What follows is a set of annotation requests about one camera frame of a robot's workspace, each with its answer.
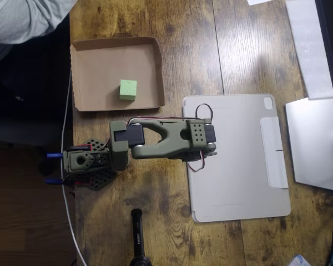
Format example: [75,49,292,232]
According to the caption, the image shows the white foam strip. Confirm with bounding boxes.
[285,0,333,101]

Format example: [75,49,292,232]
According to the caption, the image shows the brown cardboard tray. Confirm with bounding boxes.
[69,36,166,112]

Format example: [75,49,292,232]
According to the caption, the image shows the white blue small box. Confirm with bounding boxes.
[288,254,313,266]

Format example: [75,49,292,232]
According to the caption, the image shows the grey shirt of person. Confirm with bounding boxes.
[0,0,79,69]

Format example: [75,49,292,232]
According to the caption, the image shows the red black servo wire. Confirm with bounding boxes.
[186,151,208,173]
[195,103,214,120]

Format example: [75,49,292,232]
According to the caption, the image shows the white cable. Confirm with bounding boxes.
[60,69,87,266]

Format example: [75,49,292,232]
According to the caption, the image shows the black camera stand pole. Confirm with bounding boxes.
[129,209,152,266]

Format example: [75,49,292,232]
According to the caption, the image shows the green foam cube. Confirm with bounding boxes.
[118,79,138,102]

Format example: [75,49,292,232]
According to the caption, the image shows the perforated dark base plate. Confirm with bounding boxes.
[72,137,118,191]

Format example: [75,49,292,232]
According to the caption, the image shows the beige tablet case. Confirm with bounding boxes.
[182,94,291,223]

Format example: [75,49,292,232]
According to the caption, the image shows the silver monitor stand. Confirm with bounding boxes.
[285,96,333,192]

